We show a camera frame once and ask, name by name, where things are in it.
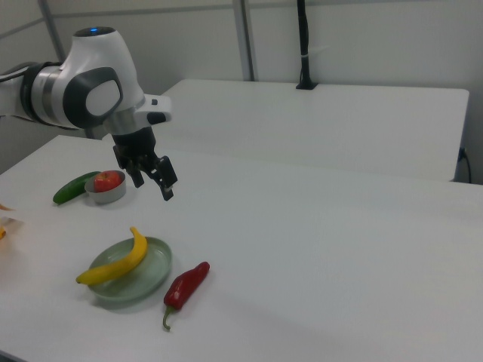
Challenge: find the pale green plastic plate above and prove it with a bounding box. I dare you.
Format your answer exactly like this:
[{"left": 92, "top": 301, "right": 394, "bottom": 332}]
[{"left": 87, "top": 236, "right": 174, "bottom": 304}]

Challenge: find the yellow banana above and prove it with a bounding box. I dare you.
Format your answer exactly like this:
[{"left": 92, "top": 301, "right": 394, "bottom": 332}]
[{"left": 75, "top": 225, "right": 149, "bottom": 286}]

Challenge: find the red apple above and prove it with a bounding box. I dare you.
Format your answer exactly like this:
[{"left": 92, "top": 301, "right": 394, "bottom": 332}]
[{"left": 94, "top": 170, "right": 124, "bottom": 193}]

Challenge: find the black wall cable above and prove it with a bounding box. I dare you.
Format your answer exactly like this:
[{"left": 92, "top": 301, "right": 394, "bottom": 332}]
[{"left": 457, "top": 148, "right": 473, "bottom": 184}]

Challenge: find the red chili pepper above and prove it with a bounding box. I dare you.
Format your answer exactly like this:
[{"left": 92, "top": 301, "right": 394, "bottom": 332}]
[{"left": 162, "top": 261, "right": 211, "bottom": 332}]

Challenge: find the black pole with base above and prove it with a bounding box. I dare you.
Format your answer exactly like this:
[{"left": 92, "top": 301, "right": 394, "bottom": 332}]
[{"left": 295, "top": 0, "right": 318, "bottom": 91}]

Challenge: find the small grey bowl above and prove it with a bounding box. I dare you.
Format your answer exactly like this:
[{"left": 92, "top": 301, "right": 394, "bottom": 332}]
[{"left": 84, "top": 170, "right": 127, "bottom": 205}]

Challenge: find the white side table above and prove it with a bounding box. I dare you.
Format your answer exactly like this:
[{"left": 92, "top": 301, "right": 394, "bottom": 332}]
[{"left": 152, "top": 78, "right": 470, "bottom": 183}]

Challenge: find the green cucumber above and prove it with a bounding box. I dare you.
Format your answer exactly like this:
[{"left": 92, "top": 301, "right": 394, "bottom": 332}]
[{"left": 53, "top": 171, "right": 102, "bottom": 206}]

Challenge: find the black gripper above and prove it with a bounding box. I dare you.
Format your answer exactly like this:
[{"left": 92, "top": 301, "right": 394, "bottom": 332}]
[{"left": 112, "top": 127, "right": 178, "bottom": 202}]

